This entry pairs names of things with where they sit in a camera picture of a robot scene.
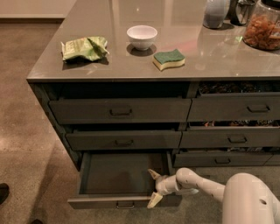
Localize white ceramic bowl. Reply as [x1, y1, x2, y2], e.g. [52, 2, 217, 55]
[127, 25, 158, 51]

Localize green chip bag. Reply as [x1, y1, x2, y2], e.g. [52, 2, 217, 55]
[61, 36, 109, 61]

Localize dark glass container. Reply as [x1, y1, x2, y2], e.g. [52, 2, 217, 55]
[230, 0, 256, 26]

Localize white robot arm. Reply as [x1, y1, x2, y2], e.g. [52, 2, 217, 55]
[147, 168, 280, 224]

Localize grey drawer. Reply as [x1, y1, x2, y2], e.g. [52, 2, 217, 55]
[68, 151, 174, 209]
[66, 129, 181, 151]
[188, 80, 280, 122]
[179, 123, 280, 149]
[172, 150, 279, 168]
[49, 98, 191, 124]

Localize black shoe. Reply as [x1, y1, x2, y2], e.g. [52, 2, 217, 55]
[0, 183, 10, 205]

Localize grey kitchen island cabinet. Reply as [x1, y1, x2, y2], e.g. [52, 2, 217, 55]
[27, 0, 280, 165]

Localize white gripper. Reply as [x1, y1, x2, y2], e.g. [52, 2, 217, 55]
[147, 169, 179, 208]

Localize green yellow sponge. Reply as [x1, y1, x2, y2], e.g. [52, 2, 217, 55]
[153, 49, 186, 71]

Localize glass jar of snacks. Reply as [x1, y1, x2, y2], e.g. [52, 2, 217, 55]
[242, 0, 280, 51]

